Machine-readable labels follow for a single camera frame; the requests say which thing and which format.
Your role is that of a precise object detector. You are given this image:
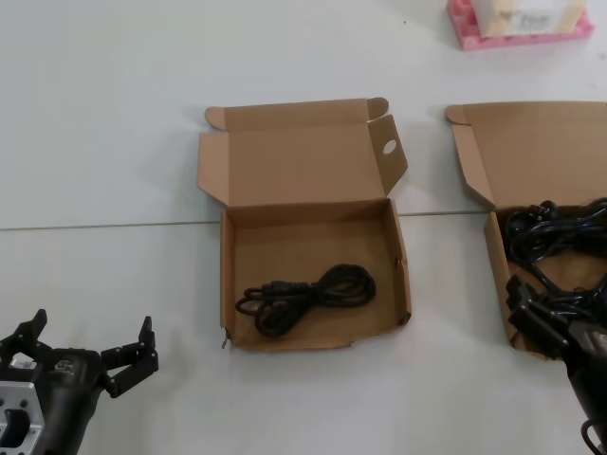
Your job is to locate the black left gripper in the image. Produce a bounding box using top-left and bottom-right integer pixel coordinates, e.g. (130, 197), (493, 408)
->
(0, 308), (160, 455)

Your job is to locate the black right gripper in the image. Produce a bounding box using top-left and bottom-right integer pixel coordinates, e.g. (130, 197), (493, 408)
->
(505, 273), (607, 451)

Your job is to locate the empty brown cardboard box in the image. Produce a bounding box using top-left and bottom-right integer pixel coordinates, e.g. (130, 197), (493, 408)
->
(196, 97), (413, 355)

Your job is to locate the white beige carton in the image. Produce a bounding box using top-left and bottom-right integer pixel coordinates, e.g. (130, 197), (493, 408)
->
(473, 0), (584, 38)

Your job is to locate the black gripper wire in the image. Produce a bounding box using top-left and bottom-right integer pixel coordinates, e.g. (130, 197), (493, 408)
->
(581, 419), (607, 455)

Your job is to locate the brown cardboard box with cables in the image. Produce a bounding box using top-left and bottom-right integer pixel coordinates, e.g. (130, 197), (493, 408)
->
(444, 101), (607, 364)

